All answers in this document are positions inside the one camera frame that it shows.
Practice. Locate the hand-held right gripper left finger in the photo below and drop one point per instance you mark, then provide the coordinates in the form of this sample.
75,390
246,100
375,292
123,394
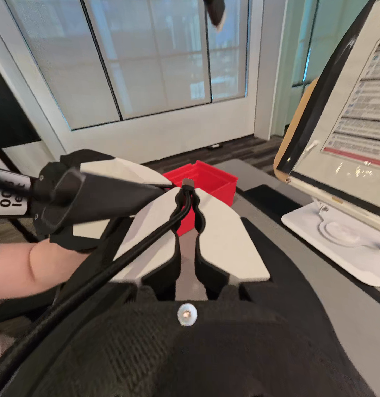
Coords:
152,260

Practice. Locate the white stand base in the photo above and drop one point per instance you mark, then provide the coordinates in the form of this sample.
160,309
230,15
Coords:
348,263

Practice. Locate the dark blurred object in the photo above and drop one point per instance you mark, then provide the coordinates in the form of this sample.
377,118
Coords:
215,12

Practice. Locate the red plastic bin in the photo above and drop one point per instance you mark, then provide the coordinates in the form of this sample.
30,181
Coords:
214,183

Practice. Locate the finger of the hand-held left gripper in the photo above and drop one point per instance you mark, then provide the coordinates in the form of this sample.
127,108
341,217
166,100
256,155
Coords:
121,172
87,231

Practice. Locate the black wall panel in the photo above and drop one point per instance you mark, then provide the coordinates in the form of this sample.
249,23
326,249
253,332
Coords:
7,118

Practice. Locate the person's left hand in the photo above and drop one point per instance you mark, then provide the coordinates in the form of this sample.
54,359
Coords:
31,269

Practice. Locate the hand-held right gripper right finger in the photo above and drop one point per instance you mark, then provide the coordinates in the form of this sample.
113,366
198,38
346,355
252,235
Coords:
230,248

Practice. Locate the wooden board with instruction sheet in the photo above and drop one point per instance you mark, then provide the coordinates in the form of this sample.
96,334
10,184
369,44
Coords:
348,124

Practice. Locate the dark blue table mat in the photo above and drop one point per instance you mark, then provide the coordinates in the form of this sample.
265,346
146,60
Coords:
270,198

